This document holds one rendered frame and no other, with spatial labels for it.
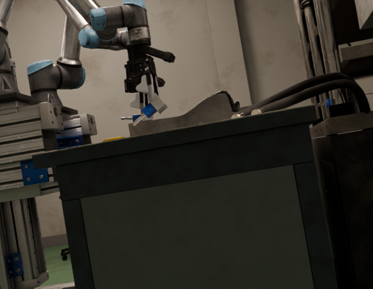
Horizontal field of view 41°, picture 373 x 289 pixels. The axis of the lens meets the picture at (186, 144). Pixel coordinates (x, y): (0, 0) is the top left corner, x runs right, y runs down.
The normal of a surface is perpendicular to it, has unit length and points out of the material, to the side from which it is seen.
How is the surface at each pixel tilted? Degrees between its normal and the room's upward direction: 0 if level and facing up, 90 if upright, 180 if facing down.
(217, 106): 90
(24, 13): 90
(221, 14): 90
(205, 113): 90
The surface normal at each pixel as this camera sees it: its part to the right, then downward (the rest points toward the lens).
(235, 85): -0.07, -0.02
